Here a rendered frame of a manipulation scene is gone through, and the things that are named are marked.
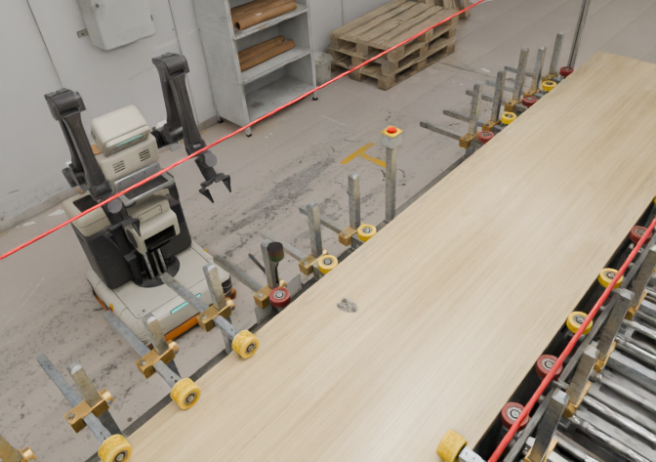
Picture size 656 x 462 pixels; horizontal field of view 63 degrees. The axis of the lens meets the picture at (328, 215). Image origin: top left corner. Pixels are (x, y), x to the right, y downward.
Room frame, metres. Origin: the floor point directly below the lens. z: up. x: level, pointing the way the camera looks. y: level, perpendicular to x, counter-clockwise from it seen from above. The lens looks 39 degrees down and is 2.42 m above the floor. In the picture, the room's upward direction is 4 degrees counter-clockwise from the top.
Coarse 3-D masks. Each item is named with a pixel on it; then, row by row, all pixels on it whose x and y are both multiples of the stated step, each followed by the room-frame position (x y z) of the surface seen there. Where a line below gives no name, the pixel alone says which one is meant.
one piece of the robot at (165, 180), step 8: (144, 168) 2.04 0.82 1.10; (152, 168) 2.06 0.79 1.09; (160, 168) 2.09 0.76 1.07; (128, 176) 1.99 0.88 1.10; (136, 176) 2.01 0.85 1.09; (144, 176) 2.03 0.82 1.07; (160, 176) 2.06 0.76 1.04; (168, 176) 2.06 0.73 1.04; (120, 184) 1.96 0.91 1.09; (128, 184) 1.98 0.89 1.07; (144, 184) 2.01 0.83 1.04; (152, 184) 2.01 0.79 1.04; (160, 184) 2.00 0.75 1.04; (168, 184) 2.01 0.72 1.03; (128, 192) 1.95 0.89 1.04; (136, 192) 1.95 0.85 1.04; (144, 192) 1.94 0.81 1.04; (152, 192) 1.95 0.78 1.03; (176, 192) 2.05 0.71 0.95; (120, 200) 1.89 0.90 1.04; (128, 200) 1.89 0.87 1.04; (136, 200) 1.90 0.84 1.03
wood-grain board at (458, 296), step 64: (640, 64) 3.12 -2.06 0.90; (512, 128) 2.48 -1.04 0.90; (576, 128) 2.43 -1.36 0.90; (640, 128) 2.38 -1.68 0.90; (448, 192) 1.95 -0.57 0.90; (512, 192) 1.91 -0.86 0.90; (576, 192) 1.88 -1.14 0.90; (640, 192) 1.84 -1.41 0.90; (384, 256) 1.56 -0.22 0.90; (448, 256) 1.53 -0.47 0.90; (512, 256) 1.51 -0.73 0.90; (576, 256) 1.48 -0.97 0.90; (320, 320) 1.25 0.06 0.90; (384, 320) 1.23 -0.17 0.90; (448, 320) 1.21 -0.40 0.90; (512, 320) 1.19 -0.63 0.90; (256, 384) 1.01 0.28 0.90; (320, 384) 0.99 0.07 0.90; (384, 384) 0.97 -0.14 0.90; (448, 384) 0.95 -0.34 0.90; (512, 384) 0.94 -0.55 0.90; (192, 448) 0.80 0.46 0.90; (256, 448) 0.79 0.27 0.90; (320, 448) 0.77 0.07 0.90; (384, 448) 0.76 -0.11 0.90
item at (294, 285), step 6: (294, 276) 1.58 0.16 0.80; (300, 276) 1.60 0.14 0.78; (288, 282) 1.55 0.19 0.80; (294, 282) 1.58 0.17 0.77; (300, 282) 1.60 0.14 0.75; (288, 288) 1.55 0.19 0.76; (294, 288) 1.57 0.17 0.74; (300, 288) 1.60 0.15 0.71; (294, 294) 1.57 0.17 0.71; (258, 306) 1.44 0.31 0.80; (270, 306) 1.48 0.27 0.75; (258, 312) 1.43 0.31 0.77; (264, 312) 1.45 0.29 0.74; (270, 312) 1.47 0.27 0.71; (258, 318) 1.43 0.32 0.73; (264, 318) 1.45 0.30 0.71
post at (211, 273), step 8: (208, 264) 1.31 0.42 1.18; (208, 272) 1.28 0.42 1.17; (216, 272) 1.30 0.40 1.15; (208, 280) 1.29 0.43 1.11; (216, 280) 1.29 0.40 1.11; (216, 288) 1.28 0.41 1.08; (216, 296) 1.28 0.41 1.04; (224, 296) 1.30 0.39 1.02; (216, 304) 1.28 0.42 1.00; (224, 304) 1.29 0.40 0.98; (224, 336) 1.29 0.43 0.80
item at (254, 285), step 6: (216, 258) 1.67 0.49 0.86; (222, 258) 1.67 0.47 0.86; (222, 264) 1.63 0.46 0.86; (228, 264) 1.63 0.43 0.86; (228, 270) 1.60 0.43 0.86; (234, 270) 1.59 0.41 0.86; (240, 270) 1.59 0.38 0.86; (234, 276) 1.57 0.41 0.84; (240, 276) 1.55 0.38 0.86; (246, 276) 1.54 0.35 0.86; (246, 282) 1.52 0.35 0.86; (252, 282) 1.51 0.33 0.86; (258, 282) 1.51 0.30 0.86; (252, 288) 1.49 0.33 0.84; (258, 288) 1.47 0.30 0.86
